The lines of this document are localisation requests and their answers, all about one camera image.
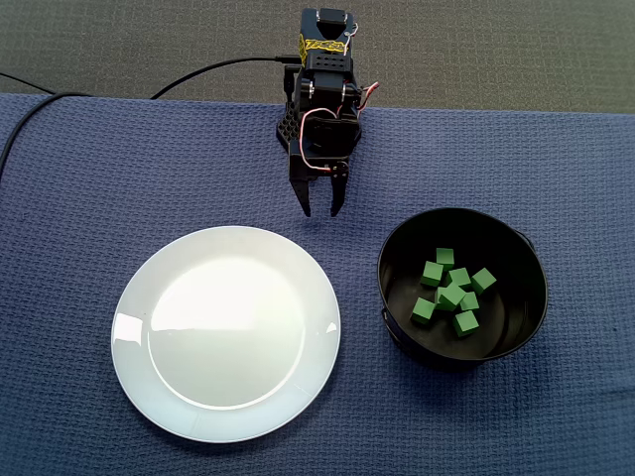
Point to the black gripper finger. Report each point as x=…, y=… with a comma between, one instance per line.
x=301, y=196
x=339, y=196

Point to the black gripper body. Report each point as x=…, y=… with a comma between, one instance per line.
x=314, y=179

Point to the green cube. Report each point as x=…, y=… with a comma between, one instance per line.
x=432, y=273
x=471, y=301
x=451, y=296
x=465, y=323
x=423, y=311
x=483, y=281
x=445, y=256
x=437, y=296
x=459, y=276

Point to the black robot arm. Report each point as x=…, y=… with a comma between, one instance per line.
x=325, y=64

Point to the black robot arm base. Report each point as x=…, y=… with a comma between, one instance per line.
x=287, y=129

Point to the black round container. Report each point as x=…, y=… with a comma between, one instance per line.
x=397, y=277

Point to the white round plate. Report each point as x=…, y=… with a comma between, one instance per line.
x=223, y=322

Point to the blue woven table mat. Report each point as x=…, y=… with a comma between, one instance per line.
x=74, y=248

